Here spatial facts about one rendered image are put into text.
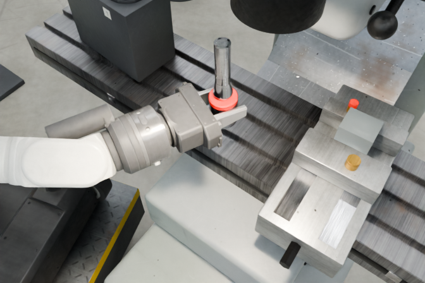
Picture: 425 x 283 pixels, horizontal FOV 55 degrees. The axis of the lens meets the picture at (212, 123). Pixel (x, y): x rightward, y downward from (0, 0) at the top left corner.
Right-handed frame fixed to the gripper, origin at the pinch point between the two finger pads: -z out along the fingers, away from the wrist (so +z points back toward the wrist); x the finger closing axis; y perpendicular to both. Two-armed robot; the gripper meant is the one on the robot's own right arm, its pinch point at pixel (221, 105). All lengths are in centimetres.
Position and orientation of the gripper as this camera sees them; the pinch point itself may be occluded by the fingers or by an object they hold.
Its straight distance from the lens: 67.2
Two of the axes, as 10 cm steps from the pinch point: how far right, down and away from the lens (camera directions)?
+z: -8.8, 3.8, -2.9
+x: -4.7, -7.0, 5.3
